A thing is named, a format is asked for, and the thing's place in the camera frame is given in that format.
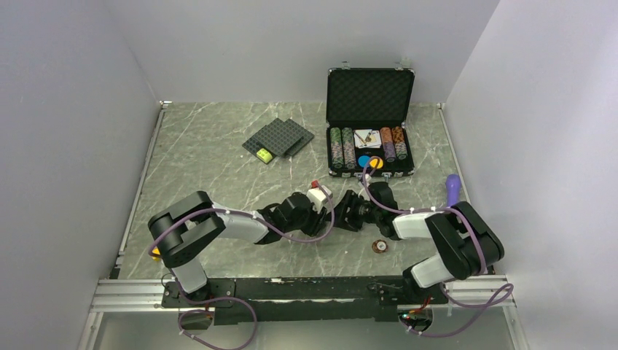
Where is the blue dealer button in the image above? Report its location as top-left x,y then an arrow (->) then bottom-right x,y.
358,155 -> 371,168

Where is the purple-grey chip stack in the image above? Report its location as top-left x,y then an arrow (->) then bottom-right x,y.
343,144 -> 356,168

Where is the purple chip stack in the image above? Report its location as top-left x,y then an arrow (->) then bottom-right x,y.
383,142 -> 396,163

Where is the grey chip stack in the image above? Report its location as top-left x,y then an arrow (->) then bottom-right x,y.
331,144 -> 344,165

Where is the dark foam pad top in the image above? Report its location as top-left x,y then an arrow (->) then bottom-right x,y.
242,119 -> 300,157

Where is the purple cylinder object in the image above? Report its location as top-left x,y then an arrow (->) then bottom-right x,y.
445,174 -> 462,206

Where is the yellow dealer button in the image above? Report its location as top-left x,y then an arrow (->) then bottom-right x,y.
369,157 -> 384,169

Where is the yellow-green dice block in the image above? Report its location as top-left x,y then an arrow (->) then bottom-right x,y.
256,148 -> 273,164

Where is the playing cards deck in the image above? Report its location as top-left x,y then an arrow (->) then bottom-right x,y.
353,129 -> 382,149

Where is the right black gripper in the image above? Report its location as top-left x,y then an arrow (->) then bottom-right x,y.
325,190 -> 381,233

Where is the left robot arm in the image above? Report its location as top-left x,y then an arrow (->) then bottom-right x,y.
147,185 -> 335,306

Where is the small yellow object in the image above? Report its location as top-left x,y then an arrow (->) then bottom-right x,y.
150,248 -> 161,262

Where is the black base frame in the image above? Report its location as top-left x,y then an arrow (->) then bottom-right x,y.
161,276 -> 447,325

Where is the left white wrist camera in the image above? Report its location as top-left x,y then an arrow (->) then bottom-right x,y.
306,180 -> 333,212

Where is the black poker case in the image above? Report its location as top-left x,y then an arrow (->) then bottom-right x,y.
326,68 -> 415,178

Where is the dark green chip stack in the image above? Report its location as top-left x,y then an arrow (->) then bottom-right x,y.
341,128 -> 354,148

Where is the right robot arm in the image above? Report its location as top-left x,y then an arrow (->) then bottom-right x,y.
335,182 -> 505,303

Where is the small chip stack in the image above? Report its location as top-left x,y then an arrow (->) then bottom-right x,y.
394,141 -> 407,160

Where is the red chip stack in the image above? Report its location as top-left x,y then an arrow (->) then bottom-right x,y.
380,127 -> 393,144

